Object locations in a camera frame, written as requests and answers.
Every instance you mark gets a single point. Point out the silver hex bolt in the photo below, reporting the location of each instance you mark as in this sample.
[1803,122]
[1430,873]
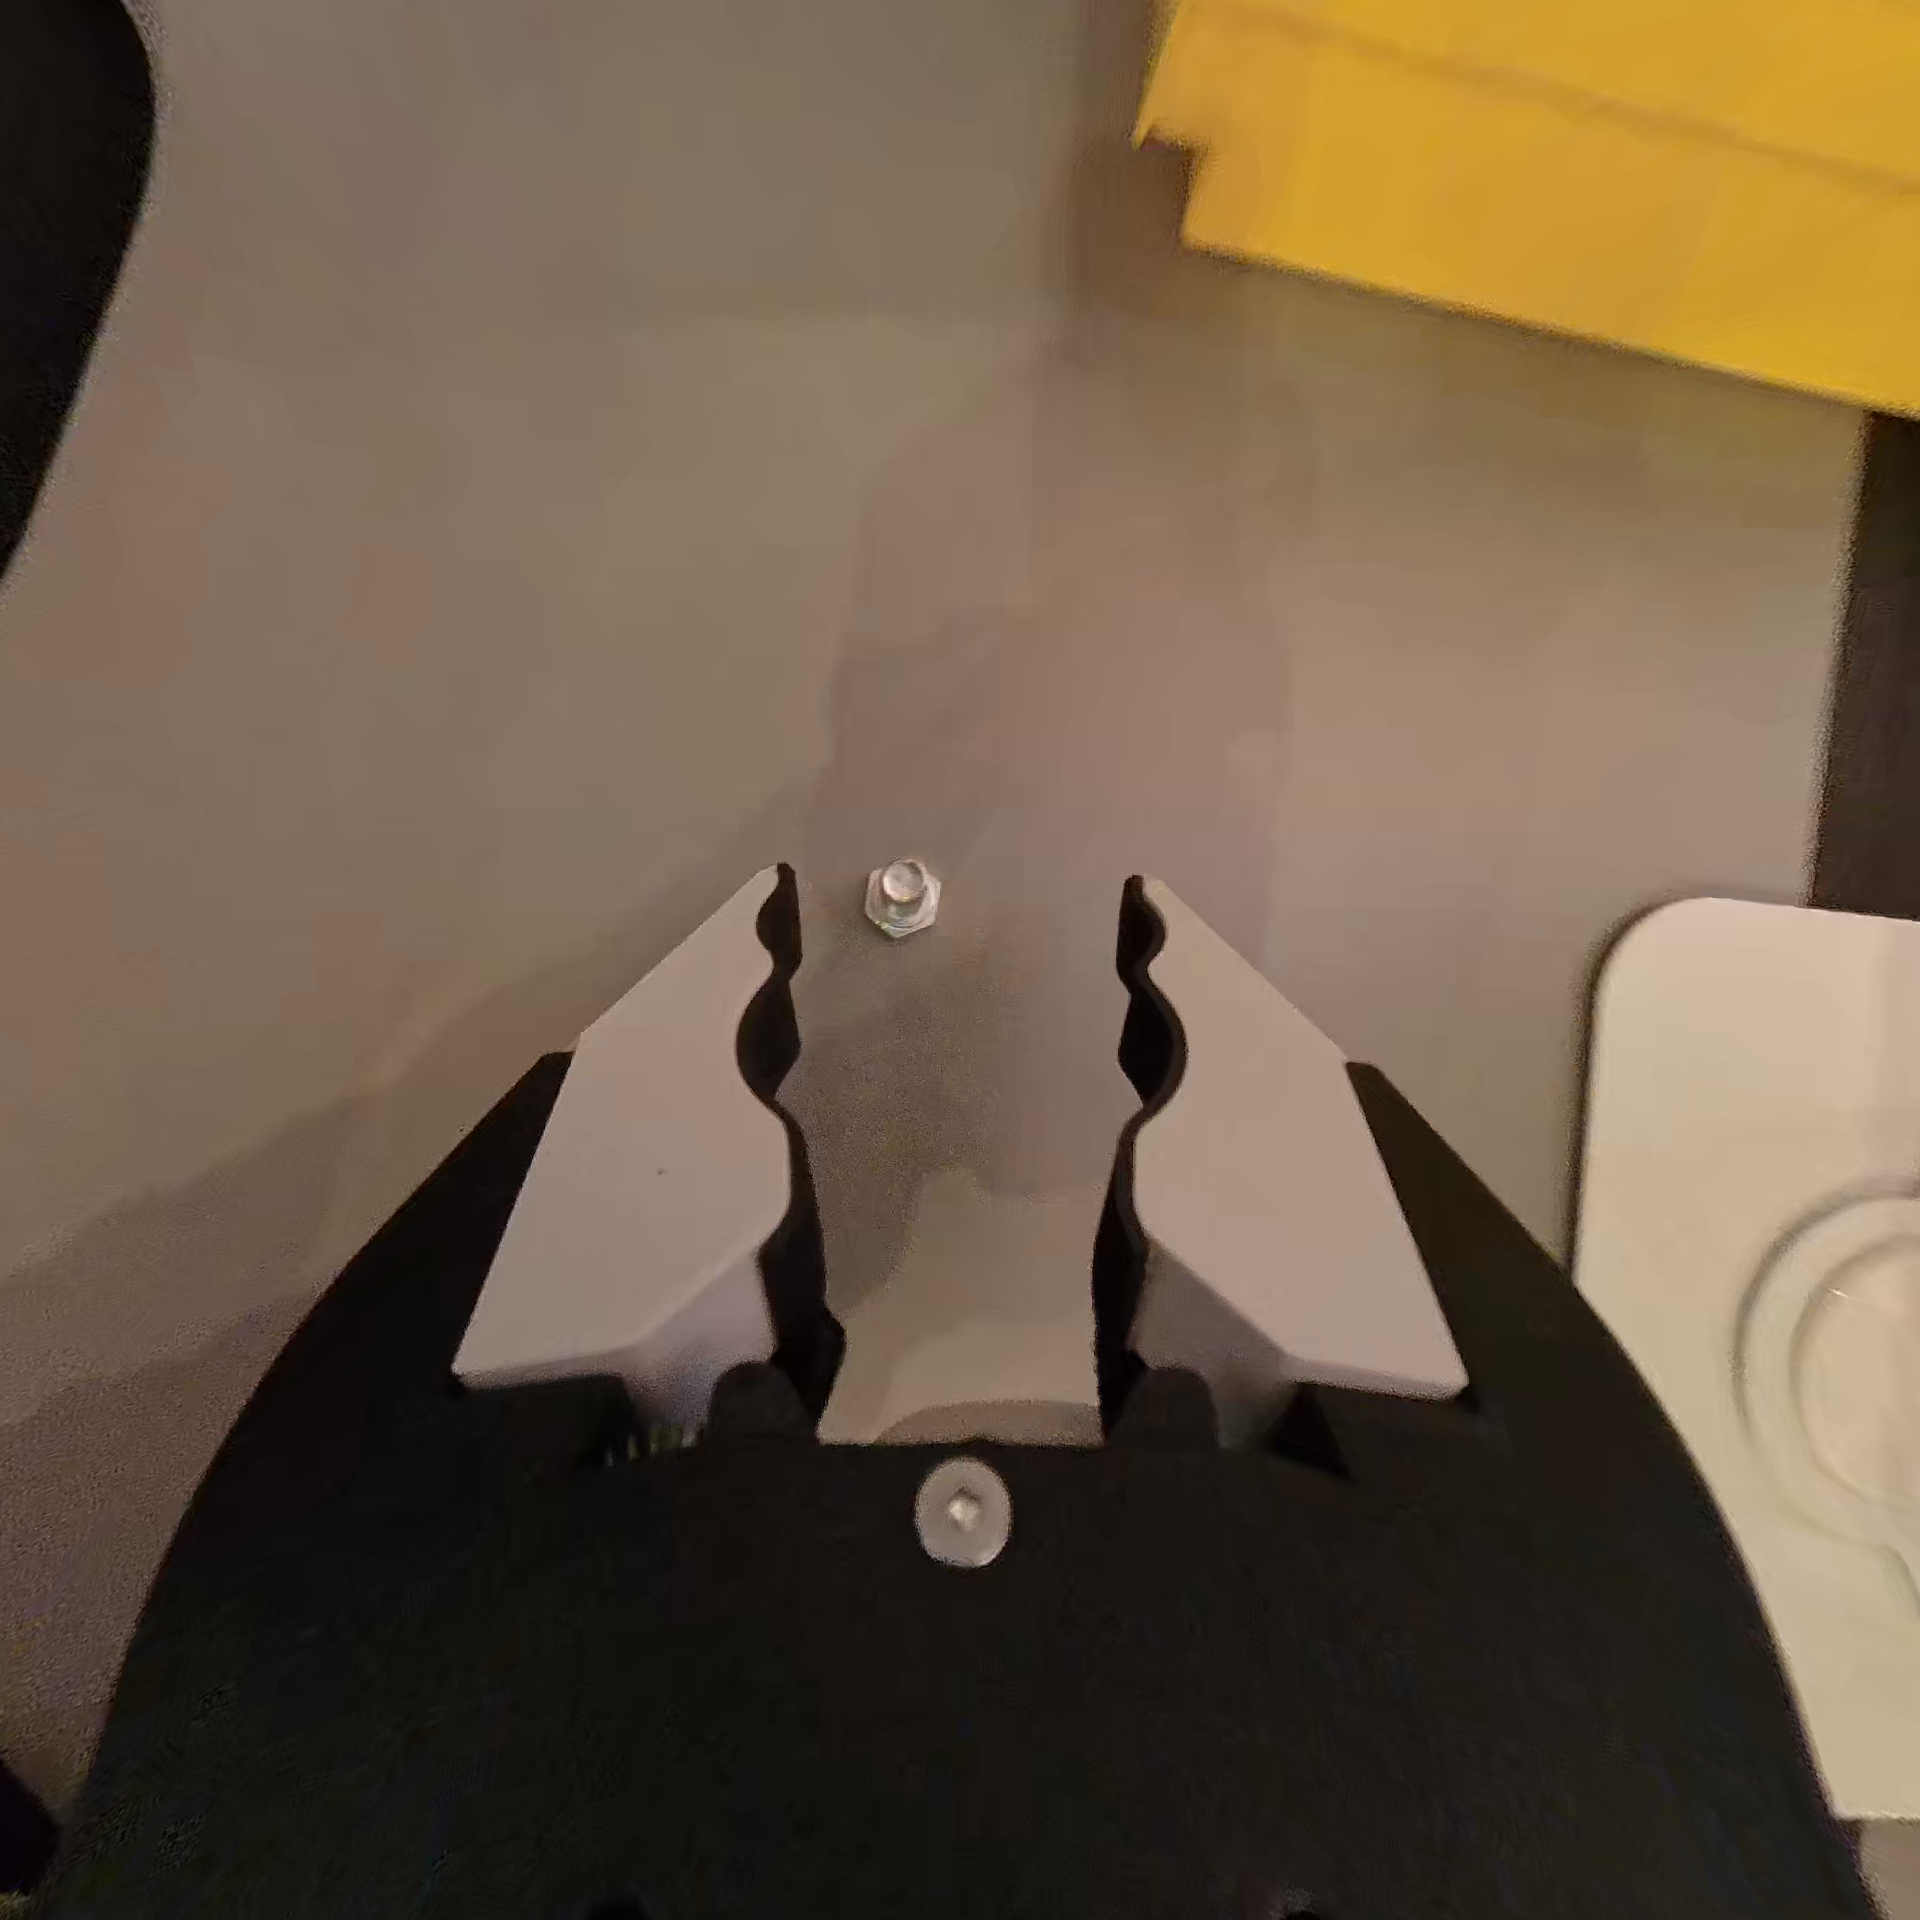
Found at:
[901,900]

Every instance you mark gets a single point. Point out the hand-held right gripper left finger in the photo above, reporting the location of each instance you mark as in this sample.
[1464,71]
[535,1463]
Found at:
[646,1200]

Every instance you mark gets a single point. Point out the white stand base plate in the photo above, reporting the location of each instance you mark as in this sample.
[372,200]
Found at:
[1724,1126]

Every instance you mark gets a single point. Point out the black textured wrist pad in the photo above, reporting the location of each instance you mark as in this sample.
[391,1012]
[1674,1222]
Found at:
[61,224]

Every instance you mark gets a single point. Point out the clear plastic disc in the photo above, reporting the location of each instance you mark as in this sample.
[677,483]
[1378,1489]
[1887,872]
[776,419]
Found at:
[1845,1350]

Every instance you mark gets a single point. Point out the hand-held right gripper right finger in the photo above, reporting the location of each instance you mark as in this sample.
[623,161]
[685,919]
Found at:
[1277,1200]

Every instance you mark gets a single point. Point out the yellow plastic bin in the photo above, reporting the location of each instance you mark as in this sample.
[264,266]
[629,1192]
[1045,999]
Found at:
[1576,182]

